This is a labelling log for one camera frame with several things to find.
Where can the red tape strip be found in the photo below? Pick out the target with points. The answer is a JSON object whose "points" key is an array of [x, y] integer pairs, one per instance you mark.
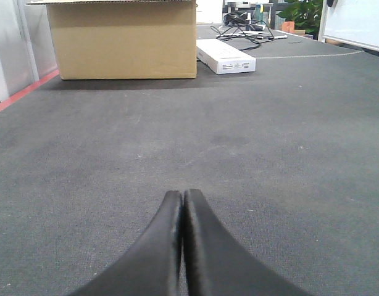
{"points": [[25, 91]]}

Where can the large brown cardboard box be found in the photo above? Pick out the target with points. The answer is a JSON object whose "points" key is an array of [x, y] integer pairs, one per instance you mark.
{"points": [[109, 40]]}

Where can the white board panel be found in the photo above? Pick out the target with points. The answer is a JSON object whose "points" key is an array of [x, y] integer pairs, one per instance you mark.
{"points": [[351, 22]]}

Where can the long white carton box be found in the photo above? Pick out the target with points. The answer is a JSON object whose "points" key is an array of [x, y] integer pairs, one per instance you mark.
{"points": [[222, 58]]}

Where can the green potted plant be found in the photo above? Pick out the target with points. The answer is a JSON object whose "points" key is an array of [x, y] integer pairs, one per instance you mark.
{"points": [[305, 14]]}

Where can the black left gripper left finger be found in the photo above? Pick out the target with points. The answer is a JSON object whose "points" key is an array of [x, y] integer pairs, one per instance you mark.
{"points": [[151, 266]]}

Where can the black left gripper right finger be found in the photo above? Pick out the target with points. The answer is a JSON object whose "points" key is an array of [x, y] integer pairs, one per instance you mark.
{"points": [[216, 263]]}

